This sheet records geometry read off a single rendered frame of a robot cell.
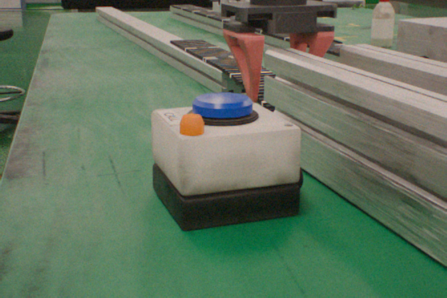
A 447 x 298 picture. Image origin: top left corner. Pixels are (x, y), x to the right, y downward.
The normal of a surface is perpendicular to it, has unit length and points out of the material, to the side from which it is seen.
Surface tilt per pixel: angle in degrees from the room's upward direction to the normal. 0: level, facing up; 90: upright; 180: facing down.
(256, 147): 90
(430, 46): 90
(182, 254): 0
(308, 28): 90
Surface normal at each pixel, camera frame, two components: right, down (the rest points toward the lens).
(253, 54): 0.30, 0.59
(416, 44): -0.94, 0.09
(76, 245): 0.00, -0.96
